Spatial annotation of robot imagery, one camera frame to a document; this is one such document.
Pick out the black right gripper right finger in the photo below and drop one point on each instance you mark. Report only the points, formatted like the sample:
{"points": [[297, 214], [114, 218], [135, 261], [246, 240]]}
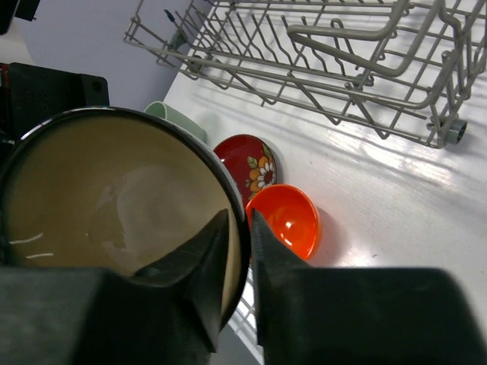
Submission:
{"points": [[308, 315]]}

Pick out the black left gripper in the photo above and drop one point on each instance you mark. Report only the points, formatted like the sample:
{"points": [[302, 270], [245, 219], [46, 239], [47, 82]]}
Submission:
{"points": [[31, 94]]}

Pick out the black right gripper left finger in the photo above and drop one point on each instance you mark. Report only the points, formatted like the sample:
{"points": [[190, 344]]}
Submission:
{"points": [[170, 313]]}

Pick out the dark blue bowl beige inside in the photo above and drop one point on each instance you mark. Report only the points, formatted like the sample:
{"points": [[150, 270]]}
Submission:
{"points": [[115, 188]]}

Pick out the orange bowl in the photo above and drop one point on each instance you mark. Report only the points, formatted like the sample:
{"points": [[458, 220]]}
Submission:
{"points": [[292, 217]]}

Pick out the green cup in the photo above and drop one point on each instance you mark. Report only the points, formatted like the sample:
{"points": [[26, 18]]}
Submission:
{"points": [[163, 111]]}

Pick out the red floral plate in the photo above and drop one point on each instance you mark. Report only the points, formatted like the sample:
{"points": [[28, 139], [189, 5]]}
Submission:
{"points": [[251, 162]]}

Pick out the grey wire dish rack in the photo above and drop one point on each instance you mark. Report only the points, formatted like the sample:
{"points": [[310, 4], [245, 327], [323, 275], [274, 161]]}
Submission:
{"points": [[400, 68]]}

